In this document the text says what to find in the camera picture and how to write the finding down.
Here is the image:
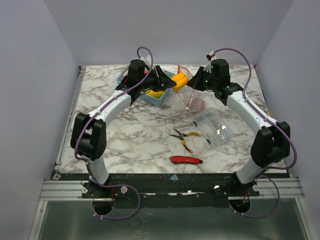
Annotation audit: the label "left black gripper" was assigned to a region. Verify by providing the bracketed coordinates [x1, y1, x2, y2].
[138, 65, 176, 92]

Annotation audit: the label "yellow toy bell pepper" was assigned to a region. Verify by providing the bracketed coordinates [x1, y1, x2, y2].
[171, 72, 189, 92]

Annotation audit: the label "clear orange-zip bag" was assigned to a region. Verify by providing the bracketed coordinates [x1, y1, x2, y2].
[175, 64, 202, 113]

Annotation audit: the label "purple toy onion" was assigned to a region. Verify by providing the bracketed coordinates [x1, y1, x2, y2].
[188, 97, 206, 113]

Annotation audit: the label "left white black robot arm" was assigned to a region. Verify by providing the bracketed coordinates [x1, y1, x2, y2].
[70, 59, 177, 198]

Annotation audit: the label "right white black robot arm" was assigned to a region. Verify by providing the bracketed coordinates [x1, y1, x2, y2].
[187, 59, 290, 196]

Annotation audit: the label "yellow toy lemon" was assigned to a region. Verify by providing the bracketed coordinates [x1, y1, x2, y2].
[146, 90, 165, 99]

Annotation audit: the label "light blue plastic basket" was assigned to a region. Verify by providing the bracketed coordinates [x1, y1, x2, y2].
[115, 66, 171, 107]

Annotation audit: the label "clear plastic screw box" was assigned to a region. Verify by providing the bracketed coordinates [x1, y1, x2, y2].
[193, 107, 235, 149]

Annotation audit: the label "red utility knife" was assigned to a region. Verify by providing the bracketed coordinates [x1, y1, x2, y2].
[170, 155, 203, 165]

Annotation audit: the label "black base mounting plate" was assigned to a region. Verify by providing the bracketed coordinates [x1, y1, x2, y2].
[52, 173, 259, 209]

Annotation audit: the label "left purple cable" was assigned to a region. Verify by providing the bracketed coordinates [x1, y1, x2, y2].
[74, 46, 155, 221]

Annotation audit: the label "purple cable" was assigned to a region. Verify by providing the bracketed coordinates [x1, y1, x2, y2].
[213, 47, 298, 219]
[74, 46, 155, 221]

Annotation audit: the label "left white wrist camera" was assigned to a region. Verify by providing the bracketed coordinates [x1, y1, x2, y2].
[139, 55, 152, 67]

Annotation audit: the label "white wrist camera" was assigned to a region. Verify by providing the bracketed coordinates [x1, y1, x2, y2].
[203, 51, 217, 73]
[139, 55, 152, 67]

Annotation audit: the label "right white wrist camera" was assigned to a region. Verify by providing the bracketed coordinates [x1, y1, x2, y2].
[203, 51, 217, 73]

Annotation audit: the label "yellow handled pliers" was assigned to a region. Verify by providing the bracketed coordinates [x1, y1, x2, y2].
[170, 128, 202, 154]

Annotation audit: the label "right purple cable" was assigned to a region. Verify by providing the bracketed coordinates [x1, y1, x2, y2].
[213, 47, 298, 219]

